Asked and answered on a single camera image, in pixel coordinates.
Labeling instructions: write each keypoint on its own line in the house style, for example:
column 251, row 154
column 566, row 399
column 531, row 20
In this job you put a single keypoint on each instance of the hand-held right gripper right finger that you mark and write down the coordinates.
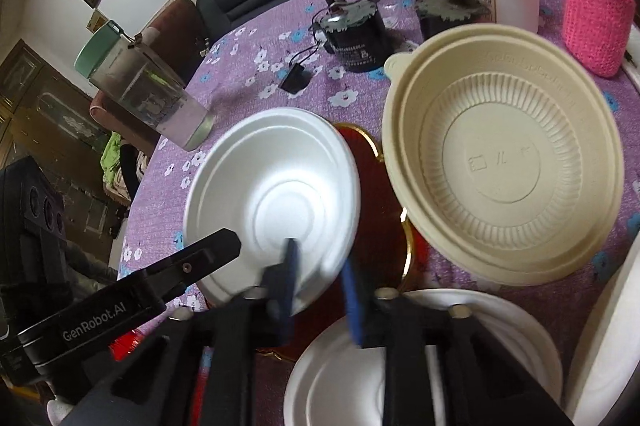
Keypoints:
column 356, row 311

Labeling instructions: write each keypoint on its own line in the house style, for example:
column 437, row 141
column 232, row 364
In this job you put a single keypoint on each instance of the purple floral tablecloth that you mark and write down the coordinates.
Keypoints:
column 250, row 70

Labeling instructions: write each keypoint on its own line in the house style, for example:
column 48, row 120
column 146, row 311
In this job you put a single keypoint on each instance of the white foam bowl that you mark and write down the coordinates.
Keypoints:
column 280, row 165

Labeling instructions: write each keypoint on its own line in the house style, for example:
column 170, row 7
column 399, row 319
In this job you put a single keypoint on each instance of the green cloth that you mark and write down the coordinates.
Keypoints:
column 111, row 160

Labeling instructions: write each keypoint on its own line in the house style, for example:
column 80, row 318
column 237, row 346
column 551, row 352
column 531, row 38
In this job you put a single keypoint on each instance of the bottle in pink knitted sleeve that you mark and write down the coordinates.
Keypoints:
column 595, row 15

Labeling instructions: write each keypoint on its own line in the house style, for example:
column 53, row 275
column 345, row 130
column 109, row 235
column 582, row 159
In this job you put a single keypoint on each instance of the red plastic plate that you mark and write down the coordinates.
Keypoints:
column 380, row 216

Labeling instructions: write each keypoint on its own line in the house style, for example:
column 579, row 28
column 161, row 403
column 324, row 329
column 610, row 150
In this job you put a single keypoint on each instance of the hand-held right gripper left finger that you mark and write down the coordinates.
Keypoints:
column 286, row 291

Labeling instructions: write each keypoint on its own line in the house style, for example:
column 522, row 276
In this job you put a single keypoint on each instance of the clear bottle green lid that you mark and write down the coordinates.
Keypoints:
column 145, row 90

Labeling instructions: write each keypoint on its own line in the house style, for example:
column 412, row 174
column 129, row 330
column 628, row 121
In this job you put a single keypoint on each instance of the beige plastic bowl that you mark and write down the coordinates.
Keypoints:
column 500, row 155

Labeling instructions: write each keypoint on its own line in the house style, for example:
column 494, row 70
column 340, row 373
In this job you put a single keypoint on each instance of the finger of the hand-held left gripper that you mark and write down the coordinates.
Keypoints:
column 195, row 263

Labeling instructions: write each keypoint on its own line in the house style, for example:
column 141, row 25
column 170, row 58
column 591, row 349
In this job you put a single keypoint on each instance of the small yellow wall sign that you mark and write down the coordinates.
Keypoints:
column 99, row 21

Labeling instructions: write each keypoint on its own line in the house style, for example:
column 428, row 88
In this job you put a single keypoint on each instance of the brown armchair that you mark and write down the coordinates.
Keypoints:
column 175, row 35

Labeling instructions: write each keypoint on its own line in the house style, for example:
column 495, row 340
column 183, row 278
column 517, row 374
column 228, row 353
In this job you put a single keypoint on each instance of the black jar clear dome lid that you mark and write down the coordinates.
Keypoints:
column 357, row 40

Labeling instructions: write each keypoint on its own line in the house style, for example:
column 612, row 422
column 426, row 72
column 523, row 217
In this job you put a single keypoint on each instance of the wooden door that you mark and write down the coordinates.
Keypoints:
column 45, row 115

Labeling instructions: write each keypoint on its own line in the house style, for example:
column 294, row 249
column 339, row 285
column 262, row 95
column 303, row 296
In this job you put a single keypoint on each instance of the white foam dish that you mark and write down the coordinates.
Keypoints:
column 607, row 346

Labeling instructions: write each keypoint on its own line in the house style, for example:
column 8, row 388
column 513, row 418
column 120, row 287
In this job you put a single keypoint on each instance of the white foam plate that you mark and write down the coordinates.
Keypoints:
column 505, row 336

